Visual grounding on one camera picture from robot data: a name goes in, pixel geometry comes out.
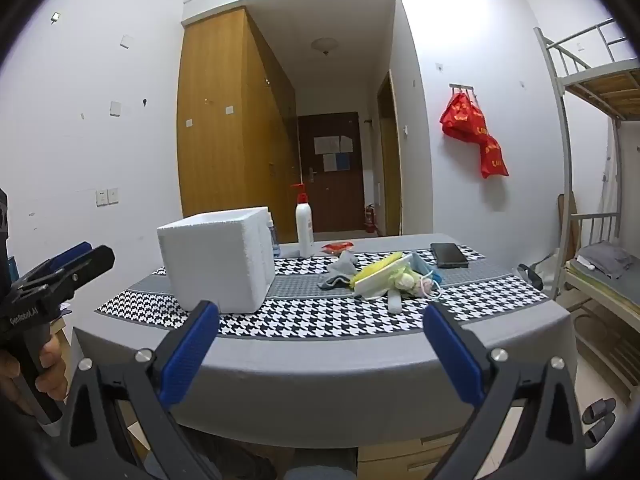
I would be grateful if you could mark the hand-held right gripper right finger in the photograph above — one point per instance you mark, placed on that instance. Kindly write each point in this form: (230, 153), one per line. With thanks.
(452, 360)

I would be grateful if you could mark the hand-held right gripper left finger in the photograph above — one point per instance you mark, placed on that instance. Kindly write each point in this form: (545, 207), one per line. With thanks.
(192, 355)

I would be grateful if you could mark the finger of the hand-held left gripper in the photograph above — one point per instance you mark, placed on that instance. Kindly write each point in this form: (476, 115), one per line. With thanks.
(75, 255)
(97, 260)

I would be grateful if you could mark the white foam roll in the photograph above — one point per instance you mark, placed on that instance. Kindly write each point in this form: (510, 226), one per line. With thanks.
(394, 302)

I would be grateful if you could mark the white foam box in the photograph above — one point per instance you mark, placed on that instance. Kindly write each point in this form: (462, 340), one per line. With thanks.
(215, 265)

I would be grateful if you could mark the pale green soft toy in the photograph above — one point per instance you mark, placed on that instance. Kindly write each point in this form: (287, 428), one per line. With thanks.
(407, 277)

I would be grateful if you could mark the blue face mask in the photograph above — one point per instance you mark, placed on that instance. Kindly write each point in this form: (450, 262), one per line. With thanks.
(424, 261)

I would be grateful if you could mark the yellow white scrub brush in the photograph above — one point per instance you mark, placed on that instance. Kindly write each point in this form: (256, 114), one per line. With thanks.
(375, 287)

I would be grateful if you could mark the yellow sponge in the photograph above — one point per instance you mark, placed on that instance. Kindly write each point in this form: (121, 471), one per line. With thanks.
(377, 267)

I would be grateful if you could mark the grey cloth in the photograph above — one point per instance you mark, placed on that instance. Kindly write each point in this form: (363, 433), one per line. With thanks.
(337, 270)

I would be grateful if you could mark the person's left hand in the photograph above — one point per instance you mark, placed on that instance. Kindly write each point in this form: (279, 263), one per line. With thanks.
(54, 365)

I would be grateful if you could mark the black smartphone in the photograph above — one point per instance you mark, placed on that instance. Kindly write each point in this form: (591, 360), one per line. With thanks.
(449, 255)

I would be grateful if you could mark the light wooden desk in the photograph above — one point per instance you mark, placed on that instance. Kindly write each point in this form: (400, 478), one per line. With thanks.
(400, 460)

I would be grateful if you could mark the black chair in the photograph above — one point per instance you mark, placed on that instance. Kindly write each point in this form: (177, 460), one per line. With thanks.
(531, 276)

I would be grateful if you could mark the grey houndstooth tablecloth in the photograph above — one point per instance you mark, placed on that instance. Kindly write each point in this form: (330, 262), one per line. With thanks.
(320, 360)

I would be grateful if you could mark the white plastic bag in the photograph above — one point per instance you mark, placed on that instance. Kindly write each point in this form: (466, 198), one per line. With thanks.
(547, 267)

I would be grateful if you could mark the blue hand sanitizer bottle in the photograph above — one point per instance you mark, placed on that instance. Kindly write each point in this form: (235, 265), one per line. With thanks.
(273, 240)

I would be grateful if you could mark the grey slipper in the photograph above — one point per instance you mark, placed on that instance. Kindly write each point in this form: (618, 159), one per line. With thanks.
(597, 432)
(600, 410)

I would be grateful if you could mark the red snack packet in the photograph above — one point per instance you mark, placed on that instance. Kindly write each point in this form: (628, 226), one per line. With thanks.
(337, 246)

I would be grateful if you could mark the red fire extinguisher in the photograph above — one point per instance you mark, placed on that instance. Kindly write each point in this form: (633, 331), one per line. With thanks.
(370, 220)

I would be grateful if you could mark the white pump lotion bottle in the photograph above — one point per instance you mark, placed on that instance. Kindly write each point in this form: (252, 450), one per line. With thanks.
(304, 230)

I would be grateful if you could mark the wooden boards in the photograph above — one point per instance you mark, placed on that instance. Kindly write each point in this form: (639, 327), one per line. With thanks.
(569, 220)

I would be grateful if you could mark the wooden wardrobe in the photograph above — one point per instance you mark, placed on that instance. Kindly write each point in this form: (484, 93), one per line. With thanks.
(220, 125)

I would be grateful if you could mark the grey folded blanket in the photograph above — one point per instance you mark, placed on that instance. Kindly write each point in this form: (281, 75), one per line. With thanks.
(605, 260)

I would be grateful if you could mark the dark brown door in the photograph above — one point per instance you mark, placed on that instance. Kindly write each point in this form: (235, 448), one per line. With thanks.
(332, 195)

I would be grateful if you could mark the blue paper sheet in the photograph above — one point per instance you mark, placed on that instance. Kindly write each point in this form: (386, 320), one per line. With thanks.
(342, 162)

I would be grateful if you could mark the white paper sheet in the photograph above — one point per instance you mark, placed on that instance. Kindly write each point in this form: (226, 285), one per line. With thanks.
(346, 144)
(329, 162)
(326, 145)

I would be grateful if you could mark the red plastic bag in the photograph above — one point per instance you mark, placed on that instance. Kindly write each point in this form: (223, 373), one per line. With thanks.
(470, 125)

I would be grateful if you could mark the metal bunk bed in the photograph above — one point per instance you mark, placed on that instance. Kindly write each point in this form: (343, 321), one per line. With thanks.
(565, 110)

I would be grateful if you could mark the ceiling lamp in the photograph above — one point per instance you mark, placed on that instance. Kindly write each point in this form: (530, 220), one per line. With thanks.
(325, 45)

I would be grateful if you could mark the white wall socket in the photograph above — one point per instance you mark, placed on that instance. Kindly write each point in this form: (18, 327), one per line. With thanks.
(101, 198)

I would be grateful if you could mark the white wall switch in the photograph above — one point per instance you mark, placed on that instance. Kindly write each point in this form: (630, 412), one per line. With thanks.
(113, 195)

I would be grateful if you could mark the white wall plate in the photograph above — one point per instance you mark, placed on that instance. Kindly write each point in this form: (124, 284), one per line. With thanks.
(115, 108)

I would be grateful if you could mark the metal wall hook rack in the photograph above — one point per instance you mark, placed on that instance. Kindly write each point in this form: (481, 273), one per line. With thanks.
(461, 87)

